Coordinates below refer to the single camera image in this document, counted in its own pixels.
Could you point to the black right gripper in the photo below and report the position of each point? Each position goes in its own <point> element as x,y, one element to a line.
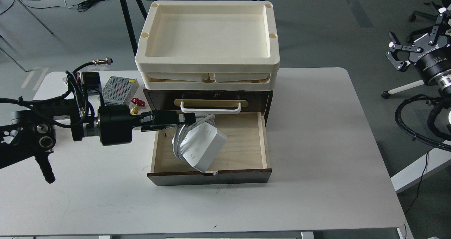
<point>432,62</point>

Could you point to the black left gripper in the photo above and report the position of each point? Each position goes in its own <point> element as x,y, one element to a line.
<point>114,124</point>

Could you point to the white power strip with cable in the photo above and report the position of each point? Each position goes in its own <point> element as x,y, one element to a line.
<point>199,144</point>

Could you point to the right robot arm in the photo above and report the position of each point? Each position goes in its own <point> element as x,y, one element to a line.
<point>404,56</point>

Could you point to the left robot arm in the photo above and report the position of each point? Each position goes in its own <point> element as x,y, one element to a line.
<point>82,110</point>

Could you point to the metal mesh power supply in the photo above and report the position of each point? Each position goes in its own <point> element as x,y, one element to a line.
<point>119,90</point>

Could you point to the open wooden drawer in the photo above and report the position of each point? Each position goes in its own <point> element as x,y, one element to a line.
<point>244,158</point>

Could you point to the cream plastic tray stack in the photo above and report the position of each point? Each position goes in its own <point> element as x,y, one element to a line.
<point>209,46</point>

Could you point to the white red circuit breaker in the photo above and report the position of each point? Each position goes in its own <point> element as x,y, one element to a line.
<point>65,79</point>

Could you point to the brass valve red handle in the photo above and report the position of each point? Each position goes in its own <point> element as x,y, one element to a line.
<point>137,105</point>

